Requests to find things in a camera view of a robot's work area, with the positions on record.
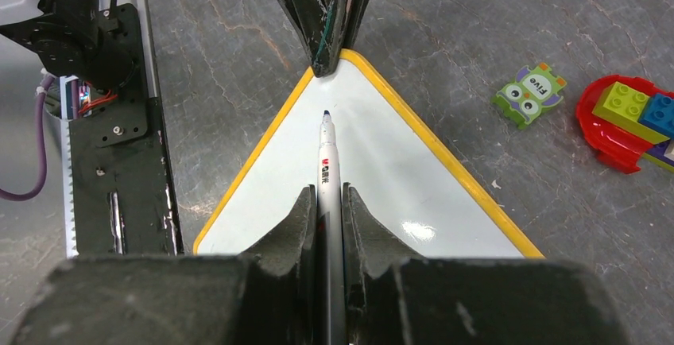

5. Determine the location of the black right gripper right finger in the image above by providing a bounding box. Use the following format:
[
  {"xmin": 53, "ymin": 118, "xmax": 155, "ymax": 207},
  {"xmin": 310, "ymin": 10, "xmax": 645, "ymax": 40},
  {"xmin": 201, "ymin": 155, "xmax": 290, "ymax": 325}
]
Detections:
[{"xmin": 342, "ymin": 184, "xmax": 629, "ymax": 344}]

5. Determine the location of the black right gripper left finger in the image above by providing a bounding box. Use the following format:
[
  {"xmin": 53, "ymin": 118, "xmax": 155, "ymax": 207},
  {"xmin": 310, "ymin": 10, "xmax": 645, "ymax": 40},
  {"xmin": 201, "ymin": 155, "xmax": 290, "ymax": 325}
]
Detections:
[{"xmin": 12, "ymin": 185, "xmax": 317, "ymax": 344}]

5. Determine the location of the blue whiteboard marker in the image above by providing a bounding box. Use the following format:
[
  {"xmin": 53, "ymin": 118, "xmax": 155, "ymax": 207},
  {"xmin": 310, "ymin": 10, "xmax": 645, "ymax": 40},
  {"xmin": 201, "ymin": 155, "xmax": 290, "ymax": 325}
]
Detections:
[{"xmin": 315, "ymin": 110, "xmax": 348, "ymax": 344}]

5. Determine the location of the yellow framed whiteboard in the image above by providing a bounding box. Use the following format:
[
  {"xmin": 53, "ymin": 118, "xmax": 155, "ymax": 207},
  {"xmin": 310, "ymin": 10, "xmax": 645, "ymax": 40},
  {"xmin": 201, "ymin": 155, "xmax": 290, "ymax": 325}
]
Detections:
[{"xmin": 192, "ymin": 49, "xmax": 540, "ymax": 258}]

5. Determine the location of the green owl toy block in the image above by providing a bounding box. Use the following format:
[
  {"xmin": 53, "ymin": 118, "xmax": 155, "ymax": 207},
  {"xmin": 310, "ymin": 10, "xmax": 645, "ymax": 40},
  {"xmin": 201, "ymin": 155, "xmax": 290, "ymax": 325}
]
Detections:
[{"xmin": 491, "ymin": 63, "xmax": 567, "ymax": 130}]

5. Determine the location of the red toy boat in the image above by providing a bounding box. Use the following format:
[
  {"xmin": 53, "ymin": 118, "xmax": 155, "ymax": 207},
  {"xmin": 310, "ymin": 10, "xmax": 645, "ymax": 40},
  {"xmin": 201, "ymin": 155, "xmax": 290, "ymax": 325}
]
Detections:
[{"xmin": 575, "ymin": 75, "xmax": 673, "ymax": 174}]

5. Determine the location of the lime green toy brick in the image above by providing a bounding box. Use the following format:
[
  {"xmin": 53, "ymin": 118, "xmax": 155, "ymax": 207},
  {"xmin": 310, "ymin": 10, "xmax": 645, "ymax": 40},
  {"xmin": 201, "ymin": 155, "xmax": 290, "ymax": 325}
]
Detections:
[{"xmin": 592, "ymin": 82, "xmax": 668, "ymax": 145}]

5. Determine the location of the white toy brick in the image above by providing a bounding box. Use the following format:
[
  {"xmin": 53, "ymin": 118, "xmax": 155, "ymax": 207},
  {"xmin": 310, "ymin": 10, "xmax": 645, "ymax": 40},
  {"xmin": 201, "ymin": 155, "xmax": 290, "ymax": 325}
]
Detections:
[{"xmin": 663, "ymin": 139, "xmax": 674, "ymax": 162}]

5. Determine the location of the blue toy brick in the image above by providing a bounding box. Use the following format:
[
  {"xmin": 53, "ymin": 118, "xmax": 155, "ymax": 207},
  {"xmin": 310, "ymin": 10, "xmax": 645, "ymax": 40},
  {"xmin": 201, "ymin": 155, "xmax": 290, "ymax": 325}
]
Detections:
[{"xmin": 638, "ymin": 94, "xmax": 673, "ymax": 138}]

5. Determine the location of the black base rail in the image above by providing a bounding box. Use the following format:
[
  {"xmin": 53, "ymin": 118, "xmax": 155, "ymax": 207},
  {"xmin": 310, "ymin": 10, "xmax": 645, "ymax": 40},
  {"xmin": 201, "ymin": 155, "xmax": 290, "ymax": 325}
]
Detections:
[{"xmin": 60, "ymin": 0, "xmax": 184, "ymax": 257}]

